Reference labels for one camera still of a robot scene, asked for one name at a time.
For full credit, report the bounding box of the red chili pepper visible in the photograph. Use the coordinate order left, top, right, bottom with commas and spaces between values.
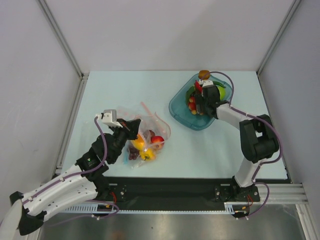
194, 80, 202, 94

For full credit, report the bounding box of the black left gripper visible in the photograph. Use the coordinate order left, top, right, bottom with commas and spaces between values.
109, 118, 141, 163

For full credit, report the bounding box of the teal plastic basket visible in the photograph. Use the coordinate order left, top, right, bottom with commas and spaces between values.
168, 73, 234, 131

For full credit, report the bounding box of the yellow bell pepper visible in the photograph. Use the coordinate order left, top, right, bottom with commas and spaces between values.
139, 148, 156, 161

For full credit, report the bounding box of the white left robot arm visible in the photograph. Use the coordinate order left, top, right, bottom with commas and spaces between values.
9, 118, 141, 236

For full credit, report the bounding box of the purple grape bunch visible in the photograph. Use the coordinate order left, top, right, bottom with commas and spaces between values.
127, 146, 140, 161

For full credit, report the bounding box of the aluminium frame rail right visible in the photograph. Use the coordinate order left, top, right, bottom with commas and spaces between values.
256, 0, 302, 78

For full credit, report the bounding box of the green lime fruit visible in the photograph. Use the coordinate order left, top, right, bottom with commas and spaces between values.
217, 86, 226, 101

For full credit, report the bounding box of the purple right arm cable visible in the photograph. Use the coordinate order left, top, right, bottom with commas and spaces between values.
208, 70, 283, 186

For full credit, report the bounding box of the aluminium frame rail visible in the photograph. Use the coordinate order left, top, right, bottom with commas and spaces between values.
37, 0, 88, 169
256, 0, 302, 78

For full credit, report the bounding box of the dark purple passion fruit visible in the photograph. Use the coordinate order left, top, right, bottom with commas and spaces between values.
143, 130, 156, 140

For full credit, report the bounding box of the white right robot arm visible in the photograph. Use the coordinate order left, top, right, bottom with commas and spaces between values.
194, 84, 280, 201

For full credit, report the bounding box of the yellow-orange mango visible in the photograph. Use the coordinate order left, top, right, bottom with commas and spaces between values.
131, 133, 146, 151

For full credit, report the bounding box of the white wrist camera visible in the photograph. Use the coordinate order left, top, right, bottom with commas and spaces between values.
198, 79, 214, 88
95, 109, 122, 128

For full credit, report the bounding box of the red strawberry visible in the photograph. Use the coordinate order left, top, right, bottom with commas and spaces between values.
150, 135, 165, 145

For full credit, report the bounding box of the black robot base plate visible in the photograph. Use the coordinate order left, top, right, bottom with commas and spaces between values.
81, 176, 261, 211

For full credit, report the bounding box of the green chili pepper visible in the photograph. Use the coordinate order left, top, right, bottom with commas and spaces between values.
213, 81, 226, 89

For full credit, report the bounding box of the white slotted cable duct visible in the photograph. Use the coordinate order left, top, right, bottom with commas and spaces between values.
59, 202, 117, 214

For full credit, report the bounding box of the clear bag, blue zipper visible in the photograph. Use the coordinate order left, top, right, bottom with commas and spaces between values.
123, 152, 129, 165

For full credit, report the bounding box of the clear bag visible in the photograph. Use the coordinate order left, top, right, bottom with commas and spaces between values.
123, 152, 129, 165
117, 102, 171, 169

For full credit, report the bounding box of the red-yellow lychee cluster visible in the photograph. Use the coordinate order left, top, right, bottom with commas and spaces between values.
187, 96, 200, 115

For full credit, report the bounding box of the aluminium frame rail left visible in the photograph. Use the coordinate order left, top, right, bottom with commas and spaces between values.
37, 0, 88, 169

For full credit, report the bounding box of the brown kiwi fruit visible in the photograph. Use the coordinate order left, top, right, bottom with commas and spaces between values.
198, 70, 210, 80

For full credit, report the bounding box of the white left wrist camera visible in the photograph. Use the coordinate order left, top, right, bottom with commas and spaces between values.
95, 109, 122, 128

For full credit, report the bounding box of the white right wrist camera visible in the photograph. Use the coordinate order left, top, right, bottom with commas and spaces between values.
198, 79, 214, 88

